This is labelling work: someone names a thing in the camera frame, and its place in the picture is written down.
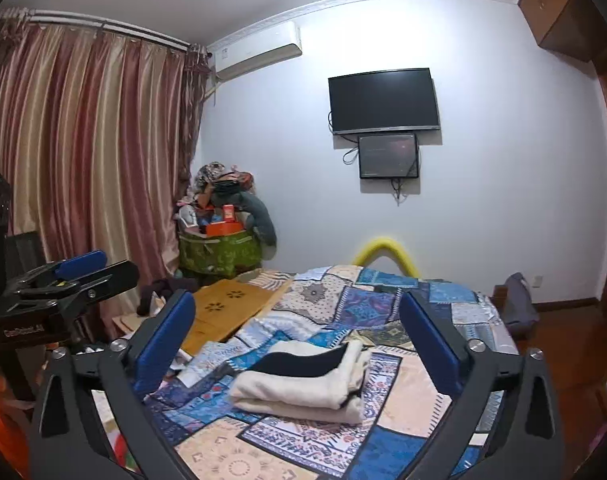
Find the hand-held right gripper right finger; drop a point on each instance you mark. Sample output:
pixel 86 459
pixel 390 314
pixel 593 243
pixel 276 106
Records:
pixel 429 345

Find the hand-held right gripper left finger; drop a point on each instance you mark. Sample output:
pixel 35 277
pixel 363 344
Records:
pixel 163 340

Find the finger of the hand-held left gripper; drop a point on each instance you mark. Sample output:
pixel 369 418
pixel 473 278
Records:
pixel 80 262
pixel 108 280

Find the cream and navy sweater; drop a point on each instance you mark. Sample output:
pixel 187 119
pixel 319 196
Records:
pixel 303 385

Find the dark clothes heap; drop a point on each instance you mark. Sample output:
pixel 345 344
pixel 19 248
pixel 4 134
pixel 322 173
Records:
pixel 158 292

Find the pile of mixed clothes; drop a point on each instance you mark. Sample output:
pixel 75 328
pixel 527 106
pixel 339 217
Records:
pixel 213 185

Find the black mesh chair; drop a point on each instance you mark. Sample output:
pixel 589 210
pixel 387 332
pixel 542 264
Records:
pixel 25 255

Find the grey bag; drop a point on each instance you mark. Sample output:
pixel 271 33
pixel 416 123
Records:
pixel 521 305

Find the blue patchwork blanket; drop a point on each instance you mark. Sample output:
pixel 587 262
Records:
pixel 383 435

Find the green patterned bag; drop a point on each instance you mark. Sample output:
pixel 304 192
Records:
pixel 218 255

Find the pink striped curtain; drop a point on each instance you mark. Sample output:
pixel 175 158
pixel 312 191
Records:
pixel 93 160

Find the yellow foam tube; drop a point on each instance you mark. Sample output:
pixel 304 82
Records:
pixel 383 246

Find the orange box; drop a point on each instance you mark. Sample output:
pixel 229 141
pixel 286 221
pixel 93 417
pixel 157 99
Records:
pixel 223 229

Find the dark grey garment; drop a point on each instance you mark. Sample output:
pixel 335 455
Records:
pixel 263 225

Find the white curtain rod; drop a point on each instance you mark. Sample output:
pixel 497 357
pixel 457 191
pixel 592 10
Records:
pixel 108 27

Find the white air conditioner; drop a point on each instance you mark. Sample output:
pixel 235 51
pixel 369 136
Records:
pixel 253 50

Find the white wall socket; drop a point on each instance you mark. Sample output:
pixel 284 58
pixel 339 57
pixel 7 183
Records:
pixel 537 281

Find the small black wall monitor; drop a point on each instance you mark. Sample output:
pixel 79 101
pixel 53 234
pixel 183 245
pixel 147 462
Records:
pixel 388 156

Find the black wall television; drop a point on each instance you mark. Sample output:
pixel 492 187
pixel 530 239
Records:
pixel 383 100

